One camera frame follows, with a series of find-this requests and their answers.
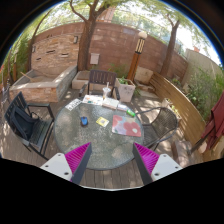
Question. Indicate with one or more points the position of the white square planter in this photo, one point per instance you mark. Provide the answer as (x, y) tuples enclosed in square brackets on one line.
[(126, 89)]

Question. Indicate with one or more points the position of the tree trunk right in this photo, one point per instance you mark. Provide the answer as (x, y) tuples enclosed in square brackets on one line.
[(170, 47)]

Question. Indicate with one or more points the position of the black white patterned card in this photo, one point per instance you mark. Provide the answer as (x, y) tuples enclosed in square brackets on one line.
[(73, 104)]

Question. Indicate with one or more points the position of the tree trunk centre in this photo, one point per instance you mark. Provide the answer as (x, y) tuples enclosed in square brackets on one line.
[(96, 8)]

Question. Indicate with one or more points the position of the folded red umbrella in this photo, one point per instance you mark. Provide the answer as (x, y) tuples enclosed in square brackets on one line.
[(215, 126)]

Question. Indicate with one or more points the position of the yellow card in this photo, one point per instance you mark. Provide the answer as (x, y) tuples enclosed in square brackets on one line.
[(102, 121)]

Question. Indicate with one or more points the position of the wicker metal chair right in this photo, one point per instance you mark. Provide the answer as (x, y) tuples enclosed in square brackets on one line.
[(163, 127)]

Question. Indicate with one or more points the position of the blue computer mouse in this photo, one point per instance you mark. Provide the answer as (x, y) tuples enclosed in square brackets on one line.
[(83, 121)]

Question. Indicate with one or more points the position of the black metal chair left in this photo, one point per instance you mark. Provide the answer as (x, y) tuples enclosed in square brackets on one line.
[(31, 130)]

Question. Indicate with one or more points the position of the plastic cup with straw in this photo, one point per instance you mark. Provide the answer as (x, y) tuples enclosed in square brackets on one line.
[(106, 91)]

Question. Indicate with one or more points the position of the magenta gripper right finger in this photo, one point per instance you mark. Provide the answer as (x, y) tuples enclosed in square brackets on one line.
[(153, 166)]

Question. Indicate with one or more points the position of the dark wooden chair back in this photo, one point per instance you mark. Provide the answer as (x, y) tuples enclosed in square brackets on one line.
[(101, 77)]

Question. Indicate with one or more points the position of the open magazine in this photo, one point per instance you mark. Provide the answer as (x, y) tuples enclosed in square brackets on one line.
[(93, 99)]

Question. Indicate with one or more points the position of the round glass patio table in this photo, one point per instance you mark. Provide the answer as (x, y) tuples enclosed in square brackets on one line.
[(109, 150)]

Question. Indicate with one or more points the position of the curved wooden bench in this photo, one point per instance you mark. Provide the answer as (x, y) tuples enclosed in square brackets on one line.
[(192, 123)]

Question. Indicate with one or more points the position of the tree trunk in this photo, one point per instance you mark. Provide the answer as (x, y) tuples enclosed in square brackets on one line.
[(96, 8), (170, 47)]

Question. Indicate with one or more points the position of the stone raised planter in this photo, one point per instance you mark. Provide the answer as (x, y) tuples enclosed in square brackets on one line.
[(44, 85)]

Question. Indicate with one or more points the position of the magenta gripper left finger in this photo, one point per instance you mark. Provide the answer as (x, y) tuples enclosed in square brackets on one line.
[(70, 166)]

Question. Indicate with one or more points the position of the green bottle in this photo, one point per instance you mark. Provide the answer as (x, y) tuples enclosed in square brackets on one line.
[(131, 113)]

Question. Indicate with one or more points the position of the wooden lamp post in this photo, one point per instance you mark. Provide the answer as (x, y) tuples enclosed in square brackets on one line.
[(136, 57)]

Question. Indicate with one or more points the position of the white book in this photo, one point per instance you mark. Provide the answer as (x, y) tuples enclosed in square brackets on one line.
[(110, 103)]

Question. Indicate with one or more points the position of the red floral mouse pad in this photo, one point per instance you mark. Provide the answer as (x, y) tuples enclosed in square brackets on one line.
[(125, 126)]

